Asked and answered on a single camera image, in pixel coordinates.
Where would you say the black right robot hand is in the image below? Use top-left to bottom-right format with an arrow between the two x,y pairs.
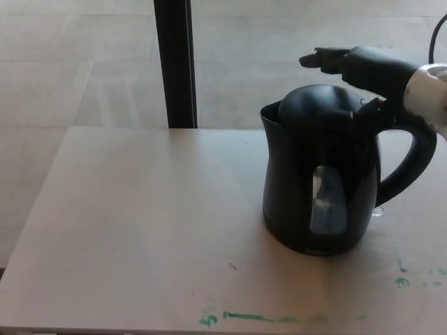
298,45 -> 420,126

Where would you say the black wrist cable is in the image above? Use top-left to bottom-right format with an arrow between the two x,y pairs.
428,13 -> 447,66

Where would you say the black electric kettle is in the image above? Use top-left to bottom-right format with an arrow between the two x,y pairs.
258,84 -> 439,258

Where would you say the black vertical post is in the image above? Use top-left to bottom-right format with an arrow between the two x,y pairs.
153,0 -> 199,129

